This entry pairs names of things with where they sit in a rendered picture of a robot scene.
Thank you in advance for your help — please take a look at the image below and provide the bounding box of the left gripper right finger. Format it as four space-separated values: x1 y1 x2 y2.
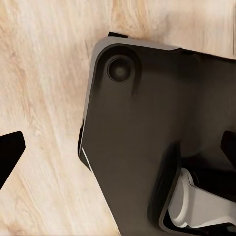
220 131 236 170

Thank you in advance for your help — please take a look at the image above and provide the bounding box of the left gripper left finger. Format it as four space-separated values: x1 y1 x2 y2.
0 131 26 189

